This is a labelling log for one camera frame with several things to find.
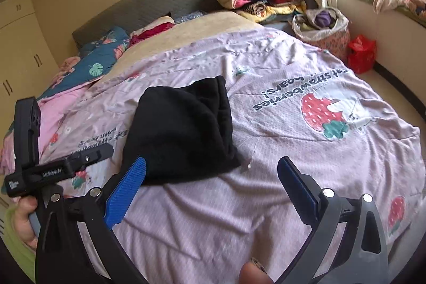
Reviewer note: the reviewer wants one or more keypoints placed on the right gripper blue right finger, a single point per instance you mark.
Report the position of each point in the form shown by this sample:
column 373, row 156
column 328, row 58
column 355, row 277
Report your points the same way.
column 362, row 256

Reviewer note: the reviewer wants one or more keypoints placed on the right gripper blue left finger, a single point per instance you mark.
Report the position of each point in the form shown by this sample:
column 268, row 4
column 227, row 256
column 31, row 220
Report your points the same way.
column 61, row 256

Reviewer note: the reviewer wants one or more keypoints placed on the black shirt with orange cuffs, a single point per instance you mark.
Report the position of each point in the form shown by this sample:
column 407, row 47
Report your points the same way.
column 183, row 134

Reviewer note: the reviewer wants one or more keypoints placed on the left hand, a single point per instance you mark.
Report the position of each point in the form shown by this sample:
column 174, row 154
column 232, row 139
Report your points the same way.
column 22, row 226

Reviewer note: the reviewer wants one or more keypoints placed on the right hand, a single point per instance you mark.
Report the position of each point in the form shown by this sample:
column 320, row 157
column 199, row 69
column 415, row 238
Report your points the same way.
column 253, row 272

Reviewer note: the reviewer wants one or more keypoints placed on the pink blanket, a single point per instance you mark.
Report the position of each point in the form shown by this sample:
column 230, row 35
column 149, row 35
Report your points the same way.
column 53, row 109

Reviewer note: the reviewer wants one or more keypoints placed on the cream wardrobe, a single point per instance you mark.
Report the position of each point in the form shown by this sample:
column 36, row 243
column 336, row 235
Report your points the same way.
column 27, row 65

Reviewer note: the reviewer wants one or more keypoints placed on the teal leaf print pillow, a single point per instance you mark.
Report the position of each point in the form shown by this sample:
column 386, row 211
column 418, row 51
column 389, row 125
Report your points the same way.
column 99, row 58

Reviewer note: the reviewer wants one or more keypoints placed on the red plastic bag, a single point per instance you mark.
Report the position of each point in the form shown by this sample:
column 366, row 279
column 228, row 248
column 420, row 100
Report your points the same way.
column 362, row 54

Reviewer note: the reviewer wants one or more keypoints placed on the red and white pillow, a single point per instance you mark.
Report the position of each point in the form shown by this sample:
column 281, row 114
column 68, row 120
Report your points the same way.
column 154, row 28

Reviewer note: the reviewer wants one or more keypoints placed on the floral laundry bag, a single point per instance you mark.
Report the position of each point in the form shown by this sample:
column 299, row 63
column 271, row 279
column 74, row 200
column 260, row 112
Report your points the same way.
column 326, row 28

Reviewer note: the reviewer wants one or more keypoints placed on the beige mattress sheet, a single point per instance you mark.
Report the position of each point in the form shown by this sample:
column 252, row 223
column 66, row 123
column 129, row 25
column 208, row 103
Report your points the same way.
column 181, row 35

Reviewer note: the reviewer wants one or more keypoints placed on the grey quilted headboard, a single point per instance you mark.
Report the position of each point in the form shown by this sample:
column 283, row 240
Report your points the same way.
column 131, row 15

